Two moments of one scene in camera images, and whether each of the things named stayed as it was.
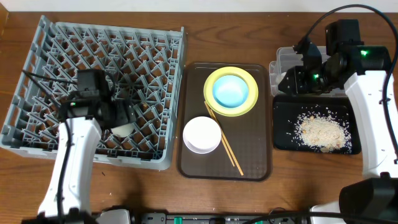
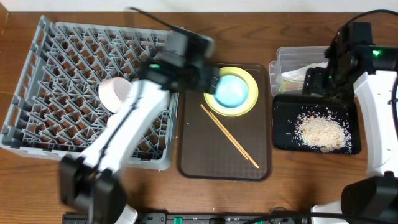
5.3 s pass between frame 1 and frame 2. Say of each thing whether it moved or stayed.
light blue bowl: stayed
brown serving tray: stayed
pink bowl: moved
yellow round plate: stayed
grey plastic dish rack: stayed
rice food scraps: stayed
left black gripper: moved
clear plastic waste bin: stayed
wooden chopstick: moved
